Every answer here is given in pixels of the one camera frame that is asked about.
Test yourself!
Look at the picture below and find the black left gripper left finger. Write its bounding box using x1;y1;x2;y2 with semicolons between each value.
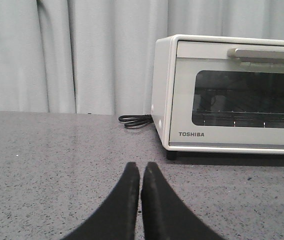
64;162;140;240

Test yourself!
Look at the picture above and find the black power cable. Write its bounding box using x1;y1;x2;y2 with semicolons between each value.
118;114;153;129

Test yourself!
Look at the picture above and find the white Toshiba toaster oven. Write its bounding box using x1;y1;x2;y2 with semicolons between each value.
151;34;284;160

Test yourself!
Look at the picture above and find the glass oven door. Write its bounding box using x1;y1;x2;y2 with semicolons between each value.
169;40;284;148

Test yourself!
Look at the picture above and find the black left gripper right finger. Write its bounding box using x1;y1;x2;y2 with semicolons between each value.
141;162;222;240

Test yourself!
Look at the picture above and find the grey curtain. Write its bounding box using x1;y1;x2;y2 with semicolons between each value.
0;0;284;115

